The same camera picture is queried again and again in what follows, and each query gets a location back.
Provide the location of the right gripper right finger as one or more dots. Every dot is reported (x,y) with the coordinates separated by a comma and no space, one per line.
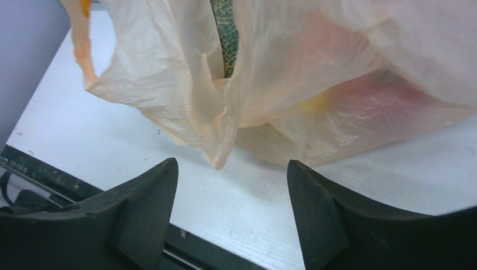
(339,228)

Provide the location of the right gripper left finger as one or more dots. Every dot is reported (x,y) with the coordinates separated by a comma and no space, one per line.
(121,228)

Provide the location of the translucent orange plastic bag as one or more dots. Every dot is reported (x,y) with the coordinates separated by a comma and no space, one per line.
(168,64)

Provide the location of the red yellow mango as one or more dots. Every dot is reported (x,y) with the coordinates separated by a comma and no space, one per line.
(368,96)

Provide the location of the green netted melon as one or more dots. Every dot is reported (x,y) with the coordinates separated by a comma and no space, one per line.
(227,31)

